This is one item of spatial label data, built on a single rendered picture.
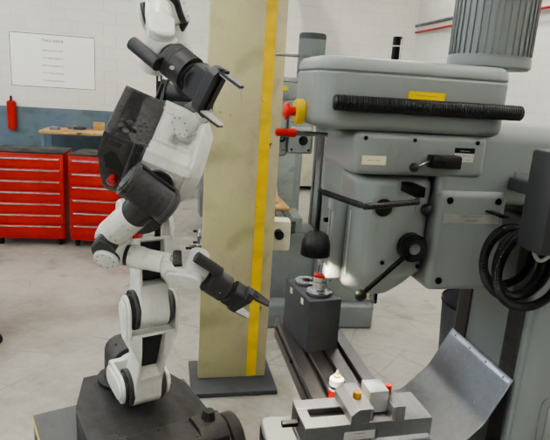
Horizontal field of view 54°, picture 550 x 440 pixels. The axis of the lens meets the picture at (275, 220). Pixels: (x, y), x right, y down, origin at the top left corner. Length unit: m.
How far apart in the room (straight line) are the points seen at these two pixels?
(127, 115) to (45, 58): 8.91
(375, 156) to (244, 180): 1.88
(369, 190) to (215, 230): 1.91
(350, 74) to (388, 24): 9.95
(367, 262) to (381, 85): 0.43
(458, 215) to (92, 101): 9.34
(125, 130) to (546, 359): 1.28
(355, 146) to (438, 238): 0.32
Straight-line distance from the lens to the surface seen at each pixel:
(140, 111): 1.62
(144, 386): 2.12
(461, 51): 1.44
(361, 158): 1.24
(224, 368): 3.48
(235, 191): 3.08
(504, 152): 1.42
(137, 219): 1.51
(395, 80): 1.25
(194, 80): 1.31
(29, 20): 10.57
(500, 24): 1.42
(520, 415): 1.65
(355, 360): 1.88
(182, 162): 1.54
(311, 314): 1.82
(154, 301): 1.91
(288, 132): 1.40
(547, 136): 1.49
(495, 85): 1.36
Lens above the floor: 1.81
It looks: 14 degrees down
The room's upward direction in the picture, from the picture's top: 4 degrees clockwise
